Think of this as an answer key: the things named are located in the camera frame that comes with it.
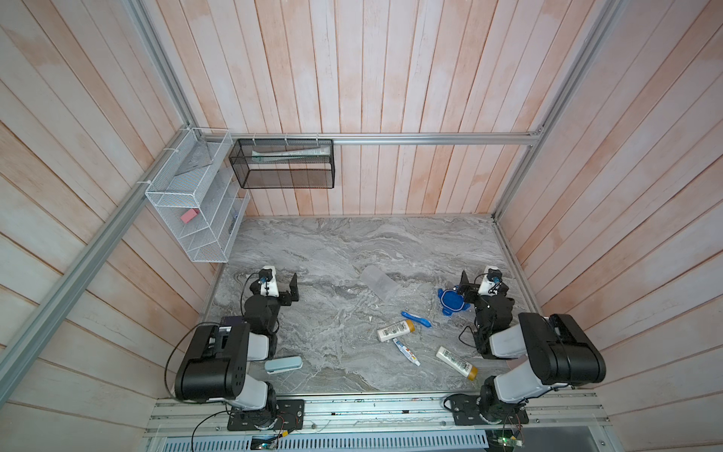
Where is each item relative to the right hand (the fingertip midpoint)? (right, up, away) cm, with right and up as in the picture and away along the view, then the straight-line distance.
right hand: (478, 271), depth 90 cm
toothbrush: (-17, -16, 0) cm, 24 cm away
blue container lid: (-7, -11, +5) cm, 14 cm away
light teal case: (-62, -26, -9) cm, 68 cm away
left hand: (-64, -1, 0) cm, 64 cm away
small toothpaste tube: (-24, -24, -7) cm, 35 cm away
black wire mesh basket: (-67, +39, +14) cm, 79 cm away
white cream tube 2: (-9, -27, -10) cm, 30 cm away
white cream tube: (-28, -18, -4) cm, 33 cm away
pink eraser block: (-90, +18, -8) cm, 92 cm away
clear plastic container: (-31, -5, +10) cm, 33 cm away
